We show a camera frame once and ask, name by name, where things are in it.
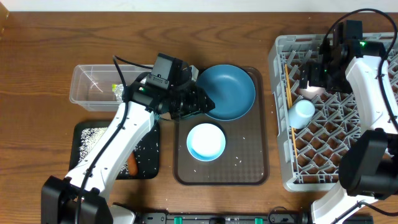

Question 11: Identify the pink cup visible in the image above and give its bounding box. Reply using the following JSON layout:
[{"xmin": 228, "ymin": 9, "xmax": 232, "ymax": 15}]
[{"xmin": 298, "ymin": 86, "xmax": 325, "ymax": 100}]

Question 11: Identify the dark blue plate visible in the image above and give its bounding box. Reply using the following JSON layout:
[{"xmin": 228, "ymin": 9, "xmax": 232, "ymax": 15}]
[{"xmin": 197, "ymin": 65, "xmax": 256, "ymax": 121}]

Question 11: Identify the light blue bowl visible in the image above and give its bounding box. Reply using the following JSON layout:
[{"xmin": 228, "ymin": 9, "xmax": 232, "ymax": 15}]
[{"xmin": 186, "ymin": 123, "xmax": 226, "ymax": 162}]

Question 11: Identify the wooden chopstick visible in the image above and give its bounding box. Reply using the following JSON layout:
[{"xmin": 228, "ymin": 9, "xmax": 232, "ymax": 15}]
[
  {"xmin": 284, "ymin": 64, "xmax": 293, "ymax": 109},
  {"xmin": 291, "ymin": 127, "xmax": 298, "ymax": 160}
]

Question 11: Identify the light blue cup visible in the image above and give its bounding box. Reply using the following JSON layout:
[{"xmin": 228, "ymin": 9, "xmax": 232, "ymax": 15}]
[{"xmin": 288, "ymin": 100, "xmax": 315, "ymax": 129}]

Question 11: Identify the foil snack wrapper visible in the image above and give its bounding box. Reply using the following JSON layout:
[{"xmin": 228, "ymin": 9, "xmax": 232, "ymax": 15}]
[{"xmin": 112, "ymin": 84, "xmax": 124, "ymax": 102}]

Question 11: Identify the orange carrot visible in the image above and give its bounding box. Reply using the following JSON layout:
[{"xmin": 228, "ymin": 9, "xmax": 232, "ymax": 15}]
[{"xmin": 127, "ymin": 152, "xmax": 138, "ymax": 176}]

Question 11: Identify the white rice pile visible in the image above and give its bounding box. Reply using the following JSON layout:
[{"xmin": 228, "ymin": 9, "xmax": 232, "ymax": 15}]
[{"xmin": 77, "ymin": 127, "xmax": 156, "ymax": 175}]

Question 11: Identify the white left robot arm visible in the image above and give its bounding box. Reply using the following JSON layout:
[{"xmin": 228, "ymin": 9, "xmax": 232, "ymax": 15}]
[{"xmin": 41, "ymin": 54, "xmax": 215, "ymax": 223}]

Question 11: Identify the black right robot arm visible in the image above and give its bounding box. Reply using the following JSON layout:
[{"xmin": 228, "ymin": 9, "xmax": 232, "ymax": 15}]
[{"xmin": 300, "ymin": 20, "xmax": 397, "ymax": 223}]

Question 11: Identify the grey dishwasher rack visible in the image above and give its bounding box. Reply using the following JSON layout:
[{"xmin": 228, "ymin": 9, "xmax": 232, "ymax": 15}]
[{"xmin": 268, "ymin": 34, "xmax": 361, "ymax": 192}]

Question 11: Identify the brown serving tray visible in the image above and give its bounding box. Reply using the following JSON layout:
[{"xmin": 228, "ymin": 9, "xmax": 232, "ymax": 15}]
[{"xmin": 174, "ymin": 67, "xmax": 269, "ymax": 185}]

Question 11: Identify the clear plastic bin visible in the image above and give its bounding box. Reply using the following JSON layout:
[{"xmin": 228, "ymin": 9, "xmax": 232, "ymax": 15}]
[{"xmin": 69, "ymin": 64, "xmax": 156, "ymax": 113}]

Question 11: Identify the black tray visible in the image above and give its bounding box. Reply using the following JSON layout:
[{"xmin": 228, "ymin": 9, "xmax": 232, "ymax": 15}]
[{"xmin": 68, "ymin": 119, "xmax": 161, "ymax": 180}]

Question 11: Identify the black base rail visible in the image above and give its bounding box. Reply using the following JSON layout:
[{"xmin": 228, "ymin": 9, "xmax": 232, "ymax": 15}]
[{"xmin": 108, "ymin": 203, "xmax": 315, "ymax": 224}]

